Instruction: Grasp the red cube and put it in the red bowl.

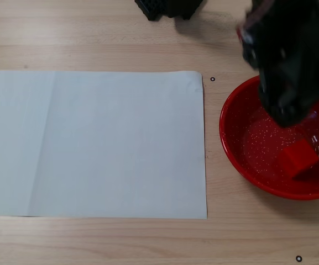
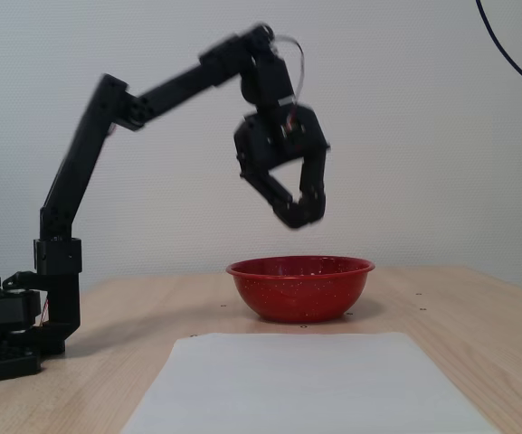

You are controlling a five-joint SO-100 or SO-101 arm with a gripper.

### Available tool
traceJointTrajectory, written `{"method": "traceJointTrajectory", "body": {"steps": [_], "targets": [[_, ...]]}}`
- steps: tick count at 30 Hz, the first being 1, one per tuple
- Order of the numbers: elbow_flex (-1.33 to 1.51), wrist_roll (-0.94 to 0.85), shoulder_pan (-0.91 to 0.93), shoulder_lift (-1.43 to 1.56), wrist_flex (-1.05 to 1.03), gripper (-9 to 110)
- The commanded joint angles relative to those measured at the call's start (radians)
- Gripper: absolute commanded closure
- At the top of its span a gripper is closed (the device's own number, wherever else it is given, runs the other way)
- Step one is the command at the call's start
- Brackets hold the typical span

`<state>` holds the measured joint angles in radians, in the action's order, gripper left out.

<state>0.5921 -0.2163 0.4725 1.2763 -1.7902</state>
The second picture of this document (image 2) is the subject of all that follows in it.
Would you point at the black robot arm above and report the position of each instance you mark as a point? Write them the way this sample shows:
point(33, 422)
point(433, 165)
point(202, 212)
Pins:
point(84, 144)

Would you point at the red speckled bowl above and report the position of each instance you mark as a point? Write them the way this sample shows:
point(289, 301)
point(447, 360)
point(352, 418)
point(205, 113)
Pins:
point(301, 294)

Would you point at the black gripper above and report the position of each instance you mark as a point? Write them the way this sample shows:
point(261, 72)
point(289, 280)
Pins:
point(273, 144)

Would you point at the white paper sheet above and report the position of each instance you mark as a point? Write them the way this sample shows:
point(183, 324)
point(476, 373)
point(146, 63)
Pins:
point(306, 384)

